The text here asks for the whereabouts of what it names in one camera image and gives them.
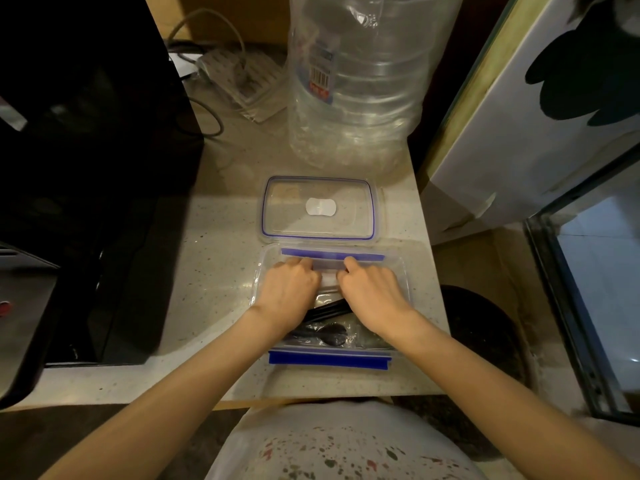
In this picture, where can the person's right hand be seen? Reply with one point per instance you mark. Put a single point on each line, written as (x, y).
(380, 302)

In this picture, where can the person's left hand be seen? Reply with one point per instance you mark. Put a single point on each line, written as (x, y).
(287, 294)

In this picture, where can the bundle of black sticks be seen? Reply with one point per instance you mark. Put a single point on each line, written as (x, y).
(330, 309)

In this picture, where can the black spoon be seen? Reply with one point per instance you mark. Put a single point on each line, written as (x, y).
(330, 334)

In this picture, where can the clear plastic container with blue clips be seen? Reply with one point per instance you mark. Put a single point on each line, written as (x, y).
(330, 362)

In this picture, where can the clear plastic lid blue rim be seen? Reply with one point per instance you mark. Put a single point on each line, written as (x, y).
(290, 209)

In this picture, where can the white cabinet with black print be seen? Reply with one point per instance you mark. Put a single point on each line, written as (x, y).
(500, 159)

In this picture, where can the person's right forearm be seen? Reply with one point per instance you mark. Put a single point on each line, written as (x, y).
(500, 394)

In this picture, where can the person's left forearm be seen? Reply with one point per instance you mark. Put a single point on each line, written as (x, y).
(165, 399)

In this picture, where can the white speckled garment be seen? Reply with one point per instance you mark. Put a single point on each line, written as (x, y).
(340, 444)

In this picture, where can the dark framed glass tank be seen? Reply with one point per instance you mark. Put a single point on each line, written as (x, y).
(555, 294)

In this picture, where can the large clear water bottle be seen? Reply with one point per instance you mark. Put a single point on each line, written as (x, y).
(365, 94)

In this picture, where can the white power strip with cable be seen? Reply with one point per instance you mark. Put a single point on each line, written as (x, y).
(245, 82)

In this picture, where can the black glossy appliance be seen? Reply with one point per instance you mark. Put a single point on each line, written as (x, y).
(90, 194)

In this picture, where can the white paper slip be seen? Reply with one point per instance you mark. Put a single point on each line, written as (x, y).
(181, 64)

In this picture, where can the silver vented appliance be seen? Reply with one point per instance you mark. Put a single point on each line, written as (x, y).
(22, 344)

